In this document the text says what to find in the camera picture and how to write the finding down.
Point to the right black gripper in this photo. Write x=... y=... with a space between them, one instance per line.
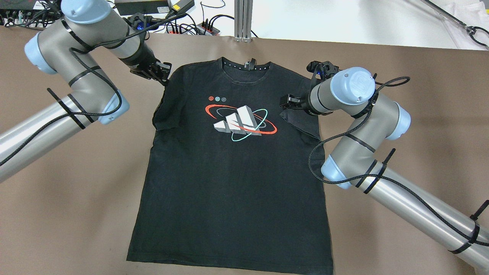
x=303 y=104

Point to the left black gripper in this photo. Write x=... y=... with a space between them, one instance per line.
x=138 y=62

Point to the black printed t-shirt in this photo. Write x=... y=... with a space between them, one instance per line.
x=228 y=182

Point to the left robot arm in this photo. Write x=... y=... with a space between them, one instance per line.
x=64 y=49

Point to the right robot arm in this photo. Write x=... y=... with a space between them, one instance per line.
x=354 y=161

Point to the left grey usb hub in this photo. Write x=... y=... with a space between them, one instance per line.
x=174 y=28

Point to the grey usb hub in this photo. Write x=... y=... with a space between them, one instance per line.
x=174 y=28
x=205 y=28

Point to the black electronics box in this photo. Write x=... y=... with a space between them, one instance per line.
x=130 y=7

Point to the black power adapter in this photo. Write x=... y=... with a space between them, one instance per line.
x=179 y=8

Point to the right grey usb hub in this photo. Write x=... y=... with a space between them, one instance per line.
x=205 y=28

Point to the metal grabber tool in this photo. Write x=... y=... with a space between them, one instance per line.
x=477 y=34

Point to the white cloth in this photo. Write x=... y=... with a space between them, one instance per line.
x=473 y=14

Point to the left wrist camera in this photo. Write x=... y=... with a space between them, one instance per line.
x=139 y=21

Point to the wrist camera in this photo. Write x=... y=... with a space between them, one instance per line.
x=322 y=69
x=139 y=21

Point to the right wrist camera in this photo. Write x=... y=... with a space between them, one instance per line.
x=322 y=69

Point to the upper aluminium frame post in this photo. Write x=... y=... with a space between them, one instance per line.
x=242 y=21

